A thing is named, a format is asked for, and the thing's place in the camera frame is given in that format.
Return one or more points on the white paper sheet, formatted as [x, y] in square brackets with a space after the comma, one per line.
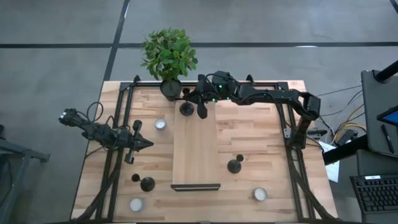
[332, 168]

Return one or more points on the black pole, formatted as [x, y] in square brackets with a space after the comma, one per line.
[387, 72]

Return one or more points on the green leafy plant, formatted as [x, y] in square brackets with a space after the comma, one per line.
[169, 53]

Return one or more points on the black plant pot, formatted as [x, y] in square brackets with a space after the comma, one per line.
[171, 90]

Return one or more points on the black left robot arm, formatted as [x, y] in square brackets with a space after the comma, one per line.
[93, 130]

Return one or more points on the black metal table frame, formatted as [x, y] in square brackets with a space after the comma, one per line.
[267, 84]

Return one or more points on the gray metal stand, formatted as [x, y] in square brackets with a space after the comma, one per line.
[21, 155]

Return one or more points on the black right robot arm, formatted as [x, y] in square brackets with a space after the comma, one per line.
[280, 95]

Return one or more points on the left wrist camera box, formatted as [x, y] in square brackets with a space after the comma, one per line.
[123, 137]

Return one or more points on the black beam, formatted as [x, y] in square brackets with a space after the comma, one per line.
[345, 151]

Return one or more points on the black candle stick holder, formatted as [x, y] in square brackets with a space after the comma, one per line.
[234, 166]
[186, 109]
[147, 184]

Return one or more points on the black pen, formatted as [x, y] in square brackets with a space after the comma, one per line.
[388, 138]

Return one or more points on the wooden shelf with metal legs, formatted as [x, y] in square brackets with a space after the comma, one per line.
[196, 146]

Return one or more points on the black tablet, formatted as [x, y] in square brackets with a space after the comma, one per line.
[390, 116]

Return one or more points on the white speckled candle tin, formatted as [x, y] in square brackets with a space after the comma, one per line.
[160, 124]

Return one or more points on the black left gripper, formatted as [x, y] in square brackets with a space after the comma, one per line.
[133, 146]

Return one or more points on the black power adapter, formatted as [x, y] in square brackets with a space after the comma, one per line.
[347, 137]

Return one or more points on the black keyboard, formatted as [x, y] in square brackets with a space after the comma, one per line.
[376, 193]

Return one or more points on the gray desk top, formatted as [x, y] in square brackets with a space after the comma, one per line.
[373, 118]

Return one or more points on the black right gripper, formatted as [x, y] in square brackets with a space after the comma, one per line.
[202, 107]

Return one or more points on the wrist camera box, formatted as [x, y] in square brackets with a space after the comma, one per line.
[222, 78]
[123, 137]

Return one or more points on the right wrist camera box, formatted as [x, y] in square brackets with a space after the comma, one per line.
[222, 78]

